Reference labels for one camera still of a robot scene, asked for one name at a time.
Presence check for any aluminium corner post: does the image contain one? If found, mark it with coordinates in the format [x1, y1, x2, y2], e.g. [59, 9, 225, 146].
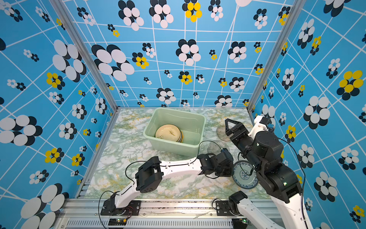
[247, 0, 306, 114]
[50, 1, 118, 112]

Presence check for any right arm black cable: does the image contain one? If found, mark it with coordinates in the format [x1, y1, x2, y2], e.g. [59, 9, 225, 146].
[237, 137, 307, 229]

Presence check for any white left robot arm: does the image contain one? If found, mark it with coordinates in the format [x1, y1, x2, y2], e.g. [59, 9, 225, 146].
[109, 148, 234, 210]

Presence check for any mint green plastic bin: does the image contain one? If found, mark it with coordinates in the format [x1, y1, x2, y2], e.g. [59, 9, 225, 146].
[143, 108, 206, 157]

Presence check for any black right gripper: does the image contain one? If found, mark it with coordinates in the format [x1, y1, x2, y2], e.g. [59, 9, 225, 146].
[227, 118, 265, 173]

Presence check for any brownish clear glass plate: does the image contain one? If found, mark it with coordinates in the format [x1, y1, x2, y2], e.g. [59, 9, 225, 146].
[216, 127, 230, 142]

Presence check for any aluminium corner post right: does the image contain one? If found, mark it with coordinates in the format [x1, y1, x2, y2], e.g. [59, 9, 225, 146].
[247, 0, 306, 114]

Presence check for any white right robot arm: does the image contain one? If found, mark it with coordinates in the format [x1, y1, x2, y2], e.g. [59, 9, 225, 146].
[225, 116, 313, 229]

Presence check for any beige bamboo print plate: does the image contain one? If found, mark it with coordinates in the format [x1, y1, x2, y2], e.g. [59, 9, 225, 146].
[155, 124, 184, 142]

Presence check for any grey clear glass plate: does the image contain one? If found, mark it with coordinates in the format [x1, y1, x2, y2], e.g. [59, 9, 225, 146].
[206, 142, 228, 155]

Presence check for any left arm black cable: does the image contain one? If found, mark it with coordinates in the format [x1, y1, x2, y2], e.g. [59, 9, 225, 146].
[98, 140, 224, 229]

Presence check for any aluminium corner post left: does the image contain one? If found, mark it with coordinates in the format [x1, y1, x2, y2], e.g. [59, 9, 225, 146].
[50, 1, 118, 112]

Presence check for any blue patterned plate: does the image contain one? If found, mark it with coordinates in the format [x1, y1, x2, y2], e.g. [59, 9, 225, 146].
[232, 160, 259, 189]

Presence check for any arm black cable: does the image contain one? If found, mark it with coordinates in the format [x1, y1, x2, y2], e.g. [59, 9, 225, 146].
[237, 137, 307, 229]
[98, 140, 224, 229]

